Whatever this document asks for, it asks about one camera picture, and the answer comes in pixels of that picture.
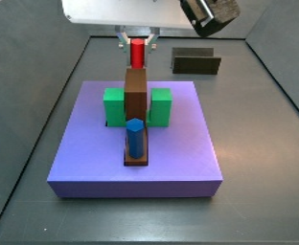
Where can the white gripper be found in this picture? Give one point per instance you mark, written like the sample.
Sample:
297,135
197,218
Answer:
146,13

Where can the purple board block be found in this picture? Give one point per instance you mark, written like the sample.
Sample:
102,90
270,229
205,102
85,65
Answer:
89,167

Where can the brown L-shaped block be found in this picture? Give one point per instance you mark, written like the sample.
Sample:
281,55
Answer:
135,100

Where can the black U-shaped holder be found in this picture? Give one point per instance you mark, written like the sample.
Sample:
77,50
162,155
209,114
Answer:
196,61

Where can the green U-shaped block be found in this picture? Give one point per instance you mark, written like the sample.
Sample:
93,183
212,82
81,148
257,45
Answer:
159,103

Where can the blue hexagonal peg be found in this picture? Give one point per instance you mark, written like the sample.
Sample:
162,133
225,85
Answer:
135,129

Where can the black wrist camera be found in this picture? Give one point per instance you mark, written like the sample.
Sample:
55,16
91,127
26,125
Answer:
210,15

